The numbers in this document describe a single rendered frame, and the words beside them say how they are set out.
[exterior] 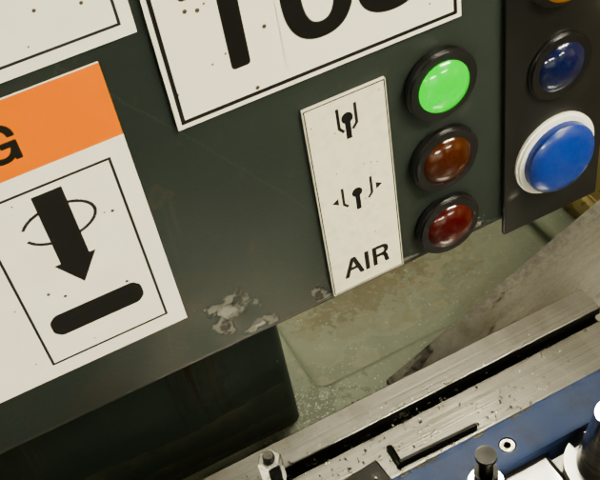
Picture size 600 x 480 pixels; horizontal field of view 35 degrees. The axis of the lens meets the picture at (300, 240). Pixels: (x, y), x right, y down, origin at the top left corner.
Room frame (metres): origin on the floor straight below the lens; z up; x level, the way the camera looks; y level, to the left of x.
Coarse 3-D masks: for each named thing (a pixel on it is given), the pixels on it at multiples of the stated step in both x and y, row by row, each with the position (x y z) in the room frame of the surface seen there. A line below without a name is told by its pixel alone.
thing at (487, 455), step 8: (480, 448) 0.35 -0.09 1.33; (488, 448) 0.35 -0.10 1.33; (480, 456) 0.34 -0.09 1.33; (488, 456) 0.34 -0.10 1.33; (496, 456) 0.34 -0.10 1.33; (480, 464) 0.34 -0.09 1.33; (488, 464) 0.34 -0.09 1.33; (480, 472) 0.34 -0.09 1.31; (488, 472) 0.34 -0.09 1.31; (496, 472) 0.34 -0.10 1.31
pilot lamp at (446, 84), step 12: (456, 60) 0.25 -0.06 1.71; (432, 72) 0.25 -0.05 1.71; (444, 72) 0.25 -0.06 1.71; (456, 72) 0.25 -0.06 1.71; (468, 72) 0.25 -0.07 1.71; (432, 84) 0.25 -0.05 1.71; (444, 84) 0.25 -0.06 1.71; (456, 84) 0.25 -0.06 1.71; (468, 84) 0.25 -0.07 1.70; (420, 96) 0.25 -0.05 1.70; (432, 96) 0.25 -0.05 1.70; (444, 96) 0.25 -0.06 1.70; (456, 96) 0.25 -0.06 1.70; (432, 108) 0.25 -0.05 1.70; (444, 108) 0.25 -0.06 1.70
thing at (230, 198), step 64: (128, 0) 0.23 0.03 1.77; (64, 64) 0.22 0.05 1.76; (128, 64) 0.22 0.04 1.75; (384, 64) 0.25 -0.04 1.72; (128, 128) 0.22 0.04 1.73; (192, 128) 0.23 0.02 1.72; (256, 128) 0.23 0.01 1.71; (192, 192) 0.23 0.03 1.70; (256, 192) 0.23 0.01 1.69; (448, 192) 0.26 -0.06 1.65; (192, 256) 0.23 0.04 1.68; (256, 256) 0.23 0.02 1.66; (320, 256) 0.24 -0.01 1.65; (192, 320) 0.22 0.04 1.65; (256, 320) 0.23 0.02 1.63; (64, 384) 0.21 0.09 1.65; (128, 384) 0.21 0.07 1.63; (0, 448) 0.20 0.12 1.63
